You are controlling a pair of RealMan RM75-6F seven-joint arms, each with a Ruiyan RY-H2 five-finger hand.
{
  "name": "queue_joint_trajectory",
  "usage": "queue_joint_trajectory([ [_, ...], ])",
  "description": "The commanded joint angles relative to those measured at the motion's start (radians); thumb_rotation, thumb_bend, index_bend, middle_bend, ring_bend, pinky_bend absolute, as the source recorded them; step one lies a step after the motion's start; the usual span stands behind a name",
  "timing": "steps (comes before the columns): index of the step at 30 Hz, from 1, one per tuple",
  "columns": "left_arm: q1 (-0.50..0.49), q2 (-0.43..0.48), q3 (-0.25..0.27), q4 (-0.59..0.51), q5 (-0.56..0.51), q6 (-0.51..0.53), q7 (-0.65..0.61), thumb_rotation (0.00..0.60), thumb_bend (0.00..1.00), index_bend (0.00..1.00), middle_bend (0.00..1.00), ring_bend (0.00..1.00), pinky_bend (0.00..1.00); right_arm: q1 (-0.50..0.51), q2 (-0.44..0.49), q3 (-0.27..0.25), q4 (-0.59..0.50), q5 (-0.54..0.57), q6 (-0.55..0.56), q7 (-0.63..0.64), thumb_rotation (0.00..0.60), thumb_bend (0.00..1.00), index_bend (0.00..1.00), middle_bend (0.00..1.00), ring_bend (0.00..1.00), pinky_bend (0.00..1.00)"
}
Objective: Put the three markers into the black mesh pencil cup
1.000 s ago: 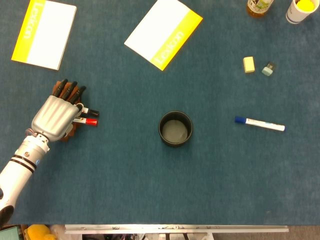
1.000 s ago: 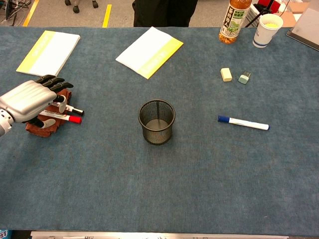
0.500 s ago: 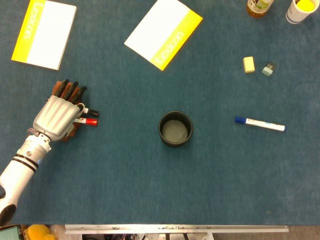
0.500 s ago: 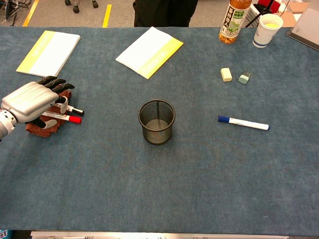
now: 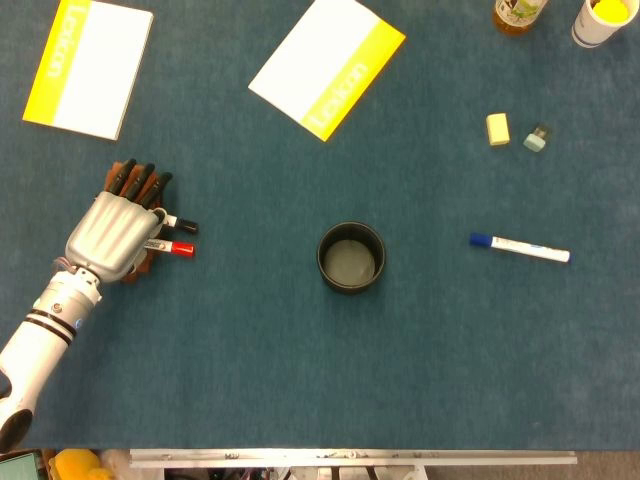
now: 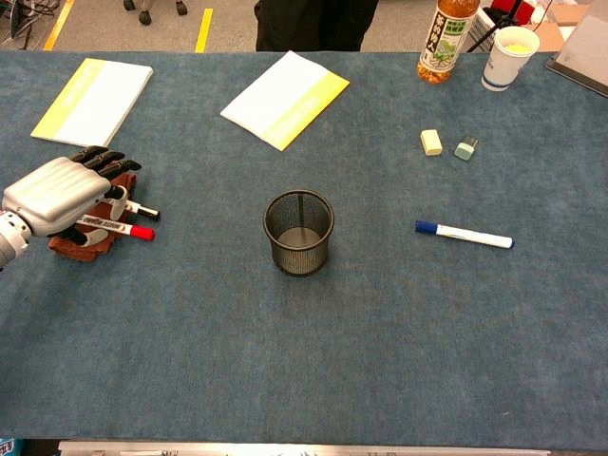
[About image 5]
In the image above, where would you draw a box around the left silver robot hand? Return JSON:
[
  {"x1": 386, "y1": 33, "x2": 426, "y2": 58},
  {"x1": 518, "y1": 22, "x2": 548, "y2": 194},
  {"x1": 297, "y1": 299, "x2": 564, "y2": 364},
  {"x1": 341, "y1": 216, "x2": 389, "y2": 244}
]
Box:
[{"x1": 64, "y1": 158, "x2": 174, "y2": 286}]

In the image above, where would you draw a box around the red whiteboard marker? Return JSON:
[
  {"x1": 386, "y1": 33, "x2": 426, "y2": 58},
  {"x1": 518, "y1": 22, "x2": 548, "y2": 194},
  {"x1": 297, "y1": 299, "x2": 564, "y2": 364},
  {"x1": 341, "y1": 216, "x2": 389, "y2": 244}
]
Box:
[{"x1": 143, "y1": 238, "x2": 196, "y2": 258}]

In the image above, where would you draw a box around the black whiteboard marker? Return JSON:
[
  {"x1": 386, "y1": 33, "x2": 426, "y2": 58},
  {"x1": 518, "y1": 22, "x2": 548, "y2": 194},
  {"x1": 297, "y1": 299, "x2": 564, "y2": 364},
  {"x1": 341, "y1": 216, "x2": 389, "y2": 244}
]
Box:
[{"x1": 162, "y1": 213, "x2": 200, "y2": 235}]

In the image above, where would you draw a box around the blue whiteboard marker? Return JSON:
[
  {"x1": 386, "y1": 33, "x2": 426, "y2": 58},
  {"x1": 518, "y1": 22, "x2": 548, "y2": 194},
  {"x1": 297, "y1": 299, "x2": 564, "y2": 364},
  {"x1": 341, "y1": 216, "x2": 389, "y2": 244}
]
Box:
[{"x1": 468, "y1": 231, "x2": 572, "y2": 265}]

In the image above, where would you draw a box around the black round cup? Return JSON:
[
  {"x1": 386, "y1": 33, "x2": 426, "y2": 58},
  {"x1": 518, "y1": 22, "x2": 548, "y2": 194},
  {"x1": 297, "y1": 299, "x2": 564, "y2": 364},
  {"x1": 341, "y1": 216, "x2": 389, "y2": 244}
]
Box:
[{"x1": 315, "y1": 221, "x2": 387, "y2": 296}]

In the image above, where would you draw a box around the folded brown cloth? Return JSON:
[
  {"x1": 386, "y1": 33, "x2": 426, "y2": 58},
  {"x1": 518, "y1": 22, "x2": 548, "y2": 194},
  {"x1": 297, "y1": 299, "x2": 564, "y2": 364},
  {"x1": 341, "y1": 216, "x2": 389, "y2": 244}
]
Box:
[{"x1": 102, "y1": 159, "x2": 176, "y2": 286}]

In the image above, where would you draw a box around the white yellow Lexikon notebook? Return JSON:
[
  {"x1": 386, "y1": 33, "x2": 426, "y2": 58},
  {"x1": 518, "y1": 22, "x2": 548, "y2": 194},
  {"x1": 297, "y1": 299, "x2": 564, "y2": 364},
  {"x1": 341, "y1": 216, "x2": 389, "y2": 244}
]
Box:
[
  {"x1": 21, "y1": 0, "x2": 155, "y2": 142},
  {"x1": 247, "y1": 0, "x2": 407, "y2": 143}
]

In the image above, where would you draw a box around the yellow plastic object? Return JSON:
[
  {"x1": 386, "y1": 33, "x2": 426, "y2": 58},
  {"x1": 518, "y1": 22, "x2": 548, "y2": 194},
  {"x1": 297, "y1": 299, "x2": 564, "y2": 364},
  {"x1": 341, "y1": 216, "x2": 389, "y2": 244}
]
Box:
[{"x1": 53, "y1": 448, "x2": 116, "y2": 480}]

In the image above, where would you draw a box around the teal box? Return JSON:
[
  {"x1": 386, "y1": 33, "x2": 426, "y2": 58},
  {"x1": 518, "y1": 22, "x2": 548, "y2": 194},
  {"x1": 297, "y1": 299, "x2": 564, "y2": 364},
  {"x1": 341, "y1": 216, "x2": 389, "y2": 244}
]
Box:
[{"x1": 0, "y1": 449, "x2": 44, "y2": 480}]

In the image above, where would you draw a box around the blue felt table mat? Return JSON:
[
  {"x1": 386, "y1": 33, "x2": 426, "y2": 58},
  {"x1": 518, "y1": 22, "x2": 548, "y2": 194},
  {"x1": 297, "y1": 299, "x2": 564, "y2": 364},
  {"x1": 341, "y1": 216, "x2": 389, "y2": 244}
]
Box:
[{"x1": 0, "y1": 0, "x2": 640, "y2": 451}]

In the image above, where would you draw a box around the pale yellow eraser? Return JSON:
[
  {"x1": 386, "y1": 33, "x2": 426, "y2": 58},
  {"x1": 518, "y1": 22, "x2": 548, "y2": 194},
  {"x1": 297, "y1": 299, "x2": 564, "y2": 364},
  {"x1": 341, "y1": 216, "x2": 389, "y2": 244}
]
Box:
[{"x1": 485, "y1": 112, "x2": 512, "y2": 148}]

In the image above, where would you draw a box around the amber tea bottle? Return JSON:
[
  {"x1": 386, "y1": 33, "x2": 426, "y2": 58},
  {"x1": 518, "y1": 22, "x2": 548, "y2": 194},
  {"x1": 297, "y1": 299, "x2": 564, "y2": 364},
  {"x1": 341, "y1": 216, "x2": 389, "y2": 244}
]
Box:
[{"x1": 491, "y1": 0, "x2": 550, "y2": 37}]

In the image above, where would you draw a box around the white paper cup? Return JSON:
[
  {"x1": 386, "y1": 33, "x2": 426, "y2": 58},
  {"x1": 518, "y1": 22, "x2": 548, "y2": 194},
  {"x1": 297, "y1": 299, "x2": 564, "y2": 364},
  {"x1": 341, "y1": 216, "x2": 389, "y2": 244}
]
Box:
[{"x1": 571, "y1": 0, "x2": 640, "y2": 50}]

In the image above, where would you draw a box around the aluminium frame rail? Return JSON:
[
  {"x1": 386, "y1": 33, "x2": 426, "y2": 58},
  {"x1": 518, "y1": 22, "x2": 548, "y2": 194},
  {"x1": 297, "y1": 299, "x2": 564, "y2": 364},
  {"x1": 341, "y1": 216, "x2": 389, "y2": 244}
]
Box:
[{"x1": 128, "y1": 448, "x2": 579, "y2": 469}]

